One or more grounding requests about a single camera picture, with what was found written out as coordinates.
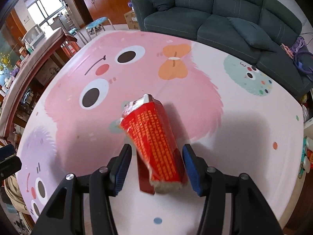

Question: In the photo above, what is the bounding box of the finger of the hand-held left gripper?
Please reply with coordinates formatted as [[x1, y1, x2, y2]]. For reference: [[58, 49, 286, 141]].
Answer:
[[0, 155, 22, 180], [0, 144, 15, 162]]

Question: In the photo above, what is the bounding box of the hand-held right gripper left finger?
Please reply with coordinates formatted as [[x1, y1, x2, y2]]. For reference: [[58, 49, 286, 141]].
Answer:
[[32, 144, 132, 235]]

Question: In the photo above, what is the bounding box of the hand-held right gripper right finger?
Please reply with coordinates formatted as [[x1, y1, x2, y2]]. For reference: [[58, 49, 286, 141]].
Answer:
[[182, 144, 280, 235]]

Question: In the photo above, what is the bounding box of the red carton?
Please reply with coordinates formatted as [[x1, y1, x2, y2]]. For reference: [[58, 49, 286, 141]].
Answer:
[[119, 93, 189, 196]]

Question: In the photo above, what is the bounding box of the table with cartoon cloth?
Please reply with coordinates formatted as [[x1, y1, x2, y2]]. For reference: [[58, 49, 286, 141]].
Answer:
[[15, 29, 305, 235]]

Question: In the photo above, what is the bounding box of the wooden dining table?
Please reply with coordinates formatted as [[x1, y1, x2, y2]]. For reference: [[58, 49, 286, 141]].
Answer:
[[0, 27, 79, 137]]

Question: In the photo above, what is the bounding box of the dark grey sofa cushion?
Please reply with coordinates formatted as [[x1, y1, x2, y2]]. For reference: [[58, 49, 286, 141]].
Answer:
[[147, 0, 176, 11], [227, 17, 278, 53]]

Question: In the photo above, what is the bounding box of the blue round stool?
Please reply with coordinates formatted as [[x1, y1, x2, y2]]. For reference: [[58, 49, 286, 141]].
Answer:
[[85, 17, 115, 41]]

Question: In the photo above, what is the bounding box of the cardboard box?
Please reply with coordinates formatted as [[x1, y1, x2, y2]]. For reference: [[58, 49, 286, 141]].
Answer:
[[124, 10, 141, 30]]

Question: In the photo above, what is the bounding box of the purple backpack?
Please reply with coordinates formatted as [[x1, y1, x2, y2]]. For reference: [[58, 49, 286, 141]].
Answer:
[[291, 36, 313, 75]]

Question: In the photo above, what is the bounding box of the dark grey sofa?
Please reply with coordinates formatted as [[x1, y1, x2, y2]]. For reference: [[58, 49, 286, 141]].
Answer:
[[131, 0, 313, 98]]

